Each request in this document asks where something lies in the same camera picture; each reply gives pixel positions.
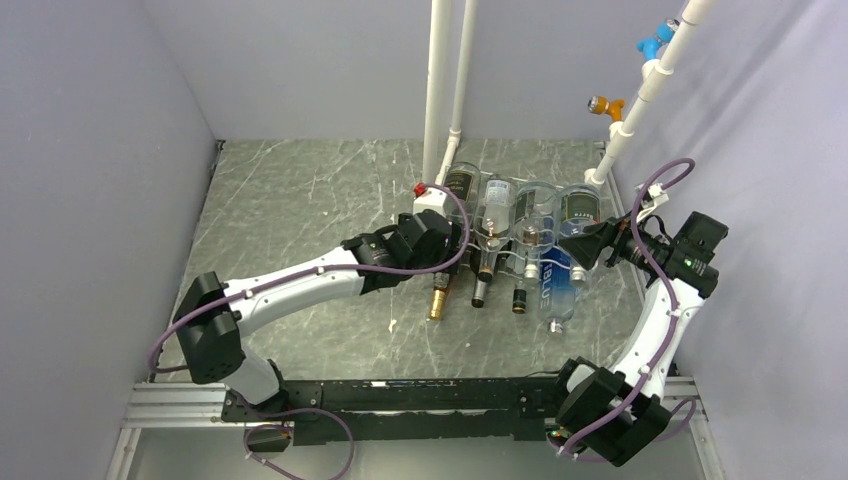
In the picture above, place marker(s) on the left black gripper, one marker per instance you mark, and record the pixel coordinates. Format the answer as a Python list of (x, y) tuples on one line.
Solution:
[(446, 254)]

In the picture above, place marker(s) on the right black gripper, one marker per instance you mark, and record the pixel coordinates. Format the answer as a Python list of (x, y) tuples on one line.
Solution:
[(614, 233)]

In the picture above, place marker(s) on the clear bottle silver cap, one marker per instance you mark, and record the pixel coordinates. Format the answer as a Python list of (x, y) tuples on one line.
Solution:
[(535, 226)]

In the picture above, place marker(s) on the clear bottle white label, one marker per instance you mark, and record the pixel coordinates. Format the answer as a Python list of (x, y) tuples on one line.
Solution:
[(493, 222)]

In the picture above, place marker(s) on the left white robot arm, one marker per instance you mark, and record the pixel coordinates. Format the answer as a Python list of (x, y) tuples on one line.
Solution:
[(216, 316)]

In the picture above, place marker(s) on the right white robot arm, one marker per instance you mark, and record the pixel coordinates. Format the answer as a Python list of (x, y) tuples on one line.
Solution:
[(616, 411)]

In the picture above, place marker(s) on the clear bottle dark green label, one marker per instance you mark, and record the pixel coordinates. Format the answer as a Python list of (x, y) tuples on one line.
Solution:
[(580, 207)]

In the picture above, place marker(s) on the dark bottle gold foil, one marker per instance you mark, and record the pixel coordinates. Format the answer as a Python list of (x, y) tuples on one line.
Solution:
[(441, 287)]

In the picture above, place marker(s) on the blue labelled water bottle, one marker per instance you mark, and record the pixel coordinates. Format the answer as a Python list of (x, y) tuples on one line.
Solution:
[(557, 296)]

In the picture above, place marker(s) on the dark bottle grey foil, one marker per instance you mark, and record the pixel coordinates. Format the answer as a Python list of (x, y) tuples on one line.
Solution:
[(480, 291)]

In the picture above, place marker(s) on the dark bottle black cap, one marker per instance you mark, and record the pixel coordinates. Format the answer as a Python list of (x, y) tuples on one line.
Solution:
[(519, 298)]

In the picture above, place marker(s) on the orange pipe nozzle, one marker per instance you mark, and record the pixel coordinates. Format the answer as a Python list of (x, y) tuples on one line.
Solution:
[(600, 105)]

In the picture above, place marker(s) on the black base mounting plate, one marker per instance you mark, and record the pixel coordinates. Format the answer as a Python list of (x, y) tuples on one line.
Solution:
[(323, 411)]

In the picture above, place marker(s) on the slanted white pipe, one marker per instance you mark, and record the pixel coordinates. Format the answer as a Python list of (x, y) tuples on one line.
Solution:
[(654, 76)]

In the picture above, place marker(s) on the blue pipe nozzle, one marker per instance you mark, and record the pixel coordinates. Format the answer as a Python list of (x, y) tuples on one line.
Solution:
[(649, 46)]

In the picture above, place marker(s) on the thick white vertical pipe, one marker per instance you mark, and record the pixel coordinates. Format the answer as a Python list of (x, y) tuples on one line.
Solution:
[(439, 35)]

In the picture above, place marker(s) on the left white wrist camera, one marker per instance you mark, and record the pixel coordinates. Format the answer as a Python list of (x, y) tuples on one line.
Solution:
[(428, 198)]

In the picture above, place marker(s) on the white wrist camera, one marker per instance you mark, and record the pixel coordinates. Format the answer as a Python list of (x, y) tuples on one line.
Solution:
[(428, 198), (654, 197)]

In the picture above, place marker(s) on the white wire wine rack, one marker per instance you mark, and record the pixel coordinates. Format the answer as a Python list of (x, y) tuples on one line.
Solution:
[(531, 218)]

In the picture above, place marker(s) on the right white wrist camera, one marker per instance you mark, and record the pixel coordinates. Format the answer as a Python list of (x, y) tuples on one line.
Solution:
[(654, 197)]

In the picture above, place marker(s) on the aluminium frame rail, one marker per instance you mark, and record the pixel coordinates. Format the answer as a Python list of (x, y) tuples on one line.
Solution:
[(186, 405)]

